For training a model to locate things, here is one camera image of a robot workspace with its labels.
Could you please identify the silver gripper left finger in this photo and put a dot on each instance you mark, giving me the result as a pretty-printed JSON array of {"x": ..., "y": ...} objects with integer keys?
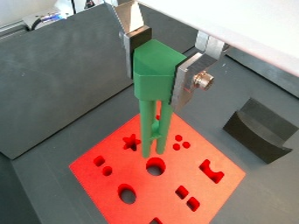
[{"x": 134, "y": 32}]

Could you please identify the black curved block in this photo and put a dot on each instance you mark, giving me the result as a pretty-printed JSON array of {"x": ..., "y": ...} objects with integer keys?
[{"x": 261, "y": 130}]

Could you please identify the aluminium frame rail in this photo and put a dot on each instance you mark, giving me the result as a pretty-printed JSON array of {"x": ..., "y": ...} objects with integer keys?
[{"x": 36, "y": 20}]

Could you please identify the grey upright side panel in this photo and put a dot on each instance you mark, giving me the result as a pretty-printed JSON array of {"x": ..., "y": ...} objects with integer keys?
[{"x": 58, "y": 71}]

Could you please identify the red shape sorting board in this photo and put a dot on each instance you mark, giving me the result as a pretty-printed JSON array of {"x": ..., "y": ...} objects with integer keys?
[{"x": 176, "y": 188}]

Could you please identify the green three prong object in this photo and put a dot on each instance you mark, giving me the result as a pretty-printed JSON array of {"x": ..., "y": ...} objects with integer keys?
[{"x": 154, "y": 61}]

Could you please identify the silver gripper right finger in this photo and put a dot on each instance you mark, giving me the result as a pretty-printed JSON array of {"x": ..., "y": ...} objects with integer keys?
[{"x": 190, "y": 71}]

